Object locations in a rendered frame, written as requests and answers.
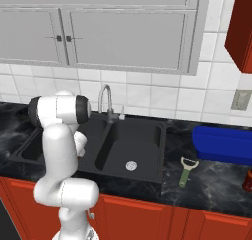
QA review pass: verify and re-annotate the silver curved faucet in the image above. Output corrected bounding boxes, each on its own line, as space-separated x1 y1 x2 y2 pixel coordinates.
97 83 119 125

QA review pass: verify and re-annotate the blue tray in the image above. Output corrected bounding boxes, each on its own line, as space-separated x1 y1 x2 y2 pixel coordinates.
191 125 252 167

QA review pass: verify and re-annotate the small white soap dispenser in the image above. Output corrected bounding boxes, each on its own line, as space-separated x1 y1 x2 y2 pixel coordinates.
118 106 127 121

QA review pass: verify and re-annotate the grey wall socket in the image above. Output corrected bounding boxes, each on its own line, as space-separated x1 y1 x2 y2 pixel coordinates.
230 89 252 112

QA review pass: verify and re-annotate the black appliance front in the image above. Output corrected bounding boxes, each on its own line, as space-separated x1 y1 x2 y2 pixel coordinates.
0 198 18 240

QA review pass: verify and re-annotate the silver sink drain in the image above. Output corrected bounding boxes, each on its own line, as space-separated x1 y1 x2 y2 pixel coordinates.
125 160 139 172

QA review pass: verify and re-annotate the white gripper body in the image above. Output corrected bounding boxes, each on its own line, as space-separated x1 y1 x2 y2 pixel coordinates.
74 132 89 159

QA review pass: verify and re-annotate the black double sink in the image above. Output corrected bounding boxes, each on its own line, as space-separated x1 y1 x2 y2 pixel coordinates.
6 110 168 185

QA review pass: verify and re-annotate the red round produce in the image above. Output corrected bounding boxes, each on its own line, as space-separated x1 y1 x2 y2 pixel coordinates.
242 169 252 193

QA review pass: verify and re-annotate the red base cupboard door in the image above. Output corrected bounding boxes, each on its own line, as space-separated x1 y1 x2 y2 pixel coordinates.
169 206 252 240
88 193 173 240
0 176 67 240

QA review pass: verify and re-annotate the green handled peeler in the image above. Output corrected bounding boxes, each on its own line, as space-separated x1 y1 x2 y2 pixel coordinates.
178 156 200 190

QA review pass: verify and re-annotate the red wall cupboard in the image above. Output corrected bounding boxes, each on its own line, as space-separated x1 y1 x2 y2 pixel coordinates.
224 0 252 75

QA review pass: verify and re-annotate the narrow grey wall cupboard door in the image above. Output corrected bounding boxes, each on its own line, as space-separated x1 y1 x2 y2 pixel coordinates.
0 7 69 67

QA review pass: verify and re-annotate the dark cupboard door knob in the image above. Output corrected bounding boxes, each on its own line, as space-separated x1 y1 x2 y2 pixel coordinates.
65 35 84 43
44 34 63 43

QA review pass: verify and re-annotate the wide grey wall cupboard door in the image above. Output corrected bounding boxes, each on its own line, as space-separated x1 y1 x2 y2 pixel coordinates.
61 9 199 76

